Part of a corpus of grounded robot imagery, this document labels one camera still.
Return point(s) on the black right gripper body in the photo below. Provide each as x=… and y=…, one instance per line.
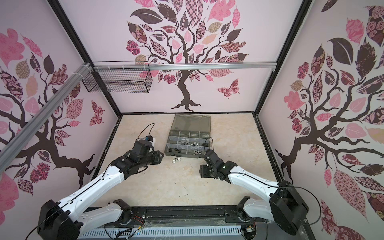
x=208, y=156

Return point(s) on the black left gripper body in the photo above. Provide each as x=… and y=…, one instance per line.
x=152, y=159

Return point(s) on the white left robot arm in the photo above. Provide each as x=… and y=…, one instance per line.
x=69, y=218

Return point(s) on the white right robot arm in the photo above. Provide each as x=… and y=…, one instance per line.
x=280, y=202

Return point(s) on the aluminium rail left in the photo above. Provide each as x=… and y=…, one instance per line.
x=12, y=149

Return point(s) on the white slotted cable duct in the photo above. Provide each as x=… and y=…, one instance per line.
x=165, y=233

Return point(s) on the green transparent organizer box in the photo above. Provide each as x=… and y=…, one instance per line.
x=189, y=129

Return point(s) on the black wire mesh basket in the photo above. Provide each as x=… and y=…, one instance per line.
x=119, y=77

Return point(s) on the silver wing nut far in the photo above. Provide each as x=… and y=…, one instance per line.
x=175, y=160

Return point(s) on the aluminium rail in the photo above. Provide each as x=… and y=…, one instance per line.
x=12, y=149
x=170, y=67

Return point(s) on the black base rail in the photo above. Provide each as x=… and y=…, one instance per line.
x=227, y=213

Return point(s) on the aluminium rail back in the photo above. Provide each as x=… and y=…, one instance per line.
x=170, y=67

